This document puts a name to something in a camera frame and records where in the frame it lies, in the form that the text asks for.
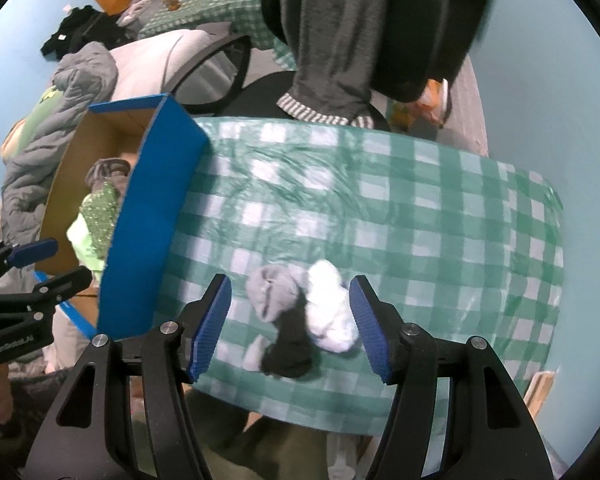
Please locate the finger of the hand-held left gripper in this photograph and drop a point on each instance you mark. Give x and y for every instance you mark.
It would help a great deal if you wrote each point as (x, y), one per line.
(32, 252)
(55, 287)

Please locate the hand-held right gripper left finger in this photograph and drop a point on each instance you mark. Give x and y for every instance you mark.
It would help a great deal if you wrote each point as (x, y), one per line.
(210, 325)

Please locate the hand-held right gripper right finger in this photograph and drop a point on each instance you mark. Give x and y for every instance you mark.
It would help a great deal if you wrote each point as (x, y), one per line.
(372, 330)

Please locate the white fluffy sock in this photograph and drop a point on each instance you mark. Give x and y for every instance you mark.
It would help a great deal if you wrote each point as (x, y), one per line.
(332, 310)

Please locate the neon green sock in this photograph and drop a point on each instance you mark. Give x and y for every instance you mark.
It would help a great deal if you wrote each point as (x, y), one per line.
(82, 240)

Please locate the grey sock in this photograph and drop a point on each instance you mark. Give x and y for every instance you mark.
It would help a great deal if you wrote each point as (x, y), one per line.
(272, 290)

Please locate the green beaded sock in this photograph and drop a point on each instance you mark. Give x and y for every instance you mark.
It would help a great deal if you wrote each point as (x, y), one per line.
(102, 215)

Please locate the black sock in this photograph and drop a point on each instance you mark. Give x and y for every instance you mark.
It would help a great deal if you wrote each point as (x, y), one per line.
(290, 350)

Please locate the grey-brown fleece sock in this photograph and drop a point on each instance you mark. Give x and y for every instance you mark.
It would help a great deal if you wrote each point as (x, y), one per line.
(107, 167)

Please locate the blue cardboard box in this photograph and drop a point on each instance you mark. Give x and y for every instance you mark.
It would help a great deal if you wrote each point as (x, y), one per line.
(150, 220)

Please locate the grey quilted blanket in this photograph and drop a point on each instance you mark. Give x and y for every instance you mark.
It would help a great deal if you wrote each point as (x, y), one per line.
(45, 150)

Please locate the green plush toy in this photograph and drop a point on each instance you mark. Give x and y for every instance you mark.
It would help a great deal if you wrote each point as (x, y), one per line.
(35, 120)

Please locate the green checked tablecloth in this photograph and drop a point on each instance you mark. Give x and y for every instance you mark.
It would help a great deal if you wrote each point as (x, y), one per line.
(430, 210)
(230, 10)

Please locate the cardboard piece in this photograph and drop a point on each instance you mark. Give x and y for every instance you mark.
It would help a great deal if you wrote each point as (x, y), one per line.
(540, 390)

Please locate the black bag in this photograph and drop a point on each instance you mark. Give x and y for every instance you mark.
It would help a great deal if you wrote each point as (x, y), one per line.
(80, 30)

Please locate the orange plastic bag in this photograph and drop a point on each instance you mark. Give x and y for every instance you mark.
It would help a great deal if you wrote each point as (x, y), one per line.
(425, 105)

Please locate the pale striped bedding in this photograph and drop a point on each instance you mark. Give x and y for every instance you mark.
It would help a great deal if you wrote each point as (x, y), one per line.
(472, 110)

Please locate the grey clothes pile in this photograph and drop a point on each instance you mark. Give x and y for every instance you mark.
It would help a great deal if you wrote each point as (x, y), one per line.
(140, 10)

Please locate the amber bottle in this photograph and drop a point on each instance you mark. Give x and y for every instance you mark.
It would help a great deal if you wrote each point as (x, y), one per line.
(170, 1)

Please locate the black office chair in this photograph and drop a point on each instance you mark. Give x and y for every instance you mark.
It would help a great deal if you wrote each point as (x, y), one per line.
(415, 35)

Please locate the dark grey striped-cuff pants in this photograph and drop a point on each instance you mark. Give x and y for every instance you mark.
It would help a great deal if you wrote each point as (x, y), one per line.
(330, 35)

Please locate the dark hanging coat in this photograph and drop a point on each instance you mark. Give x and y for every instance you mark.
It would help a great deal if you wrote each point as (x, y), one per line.
(472, 0)

